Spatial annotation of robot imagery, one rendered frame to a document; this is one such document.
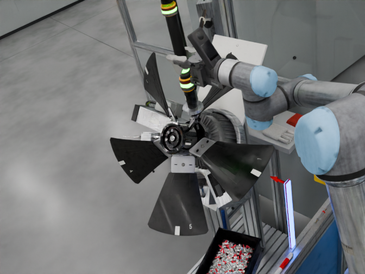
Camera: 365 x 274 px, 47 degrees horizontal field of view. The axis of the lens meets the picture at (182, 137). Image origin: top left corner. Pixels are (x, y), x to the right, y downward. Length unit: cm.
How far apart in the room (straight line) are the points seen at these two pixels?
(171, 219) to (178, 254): 114
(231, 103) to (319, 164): 95
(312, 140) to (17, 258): 263
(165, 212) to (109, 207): 159
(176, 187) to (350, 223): 80
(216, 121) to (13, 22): 550
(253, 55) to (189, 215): 66
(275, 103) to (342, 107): 39
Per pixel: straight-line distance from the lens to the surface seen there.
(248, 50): 172
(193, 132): 153
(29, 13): 693
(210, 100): 146
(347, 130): 81
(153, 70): 166
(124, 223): 300
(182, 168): 157
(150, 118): 184
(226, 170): 141
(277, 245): 256
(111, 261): 284
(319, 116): 82
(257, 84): 111
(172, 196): 157
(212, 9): 186
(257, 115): 118
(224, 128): 163
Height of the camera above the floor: 215
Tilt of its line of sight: 38 degrees down
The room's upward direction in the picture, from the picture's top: 15 degrees counter-clockwise
